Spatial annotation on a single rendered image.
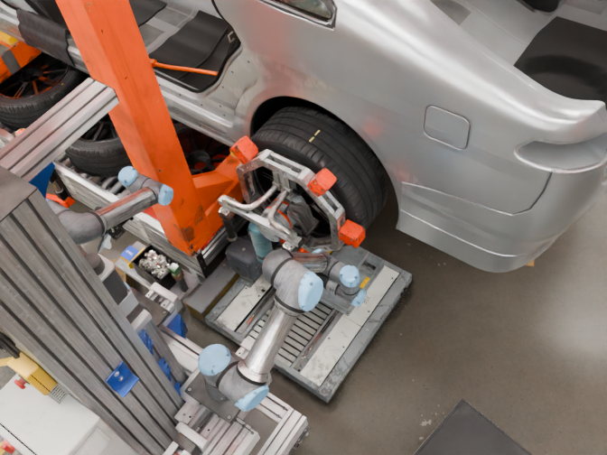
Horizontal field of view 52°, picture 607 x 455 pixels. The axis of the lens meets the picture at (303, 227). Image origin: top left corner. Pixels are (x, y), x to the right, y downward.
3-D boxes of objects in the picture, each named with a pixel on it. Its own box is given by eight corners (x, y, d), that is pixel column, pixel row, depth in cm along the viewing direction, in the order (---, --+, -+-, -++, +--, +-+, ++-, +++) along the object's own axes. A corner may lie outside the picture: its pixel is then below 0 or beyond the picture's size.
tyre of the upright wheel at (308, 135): (416, 194, 265) (307, 80, 254) (387, 232, 255) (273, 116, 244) (342, 227, 324) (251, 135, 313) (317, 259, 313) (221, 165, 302)
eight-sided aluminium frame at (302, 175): (349, 259, 289) (344, 184, 245) (340, 270, 286) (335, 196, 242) (256, 210, 311) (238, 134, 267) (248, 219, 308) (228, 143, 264)
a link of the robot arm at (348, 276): (328, 269, 237) (329, 283, 246) (350, 284, 232) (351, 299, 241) (340, 255, 240) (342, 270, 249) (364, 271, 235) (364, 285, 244)
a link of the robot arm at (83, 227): (74, 231, 197) (176, 180, 235) (50, 218, 201) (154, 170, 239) (76, 261, 203) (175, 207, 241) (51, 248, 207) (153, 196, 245)
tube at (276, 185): (282, 189, 265) (279, 172, 257) (254, 219, 257) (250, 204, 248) (249, 172, 272) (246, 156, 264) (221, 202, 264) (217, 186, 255)
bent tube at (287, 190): (320, 208, 258) (319, 191, 249) (293, 241, 249) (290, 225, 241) (286, 190, 265) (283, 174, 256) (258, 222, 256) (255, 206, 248)
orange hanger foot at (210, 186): (275, 167, 334) (267, 121, 306) (213, 236, 311) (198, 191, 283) (251, 155, 341) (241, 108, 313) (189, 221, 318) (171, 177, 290)
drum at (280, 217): (310, 215, 281) (307, 195, 269) (282, 248, 272) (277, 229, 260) (284, 202, 286) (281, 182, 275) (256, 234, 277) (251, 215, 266)
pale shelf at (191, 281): (200, 282, 308) (199, 278, 305) (177, 307, 301) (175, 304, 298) (138, 243, 325) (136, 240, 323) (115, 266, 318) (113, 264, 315)
